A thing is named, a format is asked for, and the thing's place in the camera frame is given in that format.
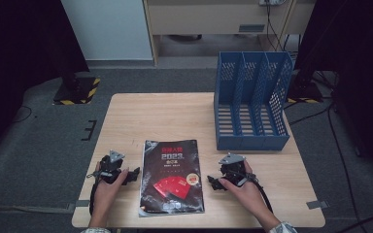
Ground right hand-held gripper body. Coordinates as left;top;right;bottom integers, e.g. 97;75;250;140
218;151;257;188

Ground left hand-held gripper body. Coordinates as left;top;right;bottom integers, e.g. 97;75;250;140
91;149;129;185

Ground blue plastic file rack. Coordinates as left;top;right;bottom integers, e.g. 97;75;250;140
213;50;294;152

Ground black magazine with red print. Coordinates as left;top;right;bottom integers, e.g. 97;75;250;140
138;139;206;218

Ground person's left hand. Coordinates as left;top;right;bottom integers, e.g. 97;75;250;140
90;161;130;209

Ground person's right hand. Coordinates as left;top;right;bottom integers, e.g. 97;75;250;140
218;159;269;216

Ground stand base with hazard stripes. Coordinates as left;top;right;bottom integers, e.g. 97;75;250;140
286;72;325;105
52;75;102;106

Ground white panel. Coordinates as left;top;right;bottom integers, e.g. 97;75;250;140
59;0;153;62

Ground black curtain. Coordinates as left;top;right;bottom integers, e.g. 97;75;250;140
293;0;373;183
0;0;90;166

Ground beige wooden cabinet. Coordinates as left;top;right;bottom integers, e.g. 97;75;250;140
142;0;317;68

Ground white power strip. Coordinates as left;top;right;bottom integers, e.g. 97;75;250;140
258;0;288;7

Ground left hand-held gripper cable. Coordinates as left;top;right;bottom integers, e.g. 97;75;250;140
85;169;105;216

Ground thin black floor cable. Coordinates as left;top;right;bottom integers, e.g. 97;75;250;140
12;105;34;124

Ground black hanging cables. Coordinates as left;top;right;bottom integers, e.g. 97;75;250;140
264;3;288;52

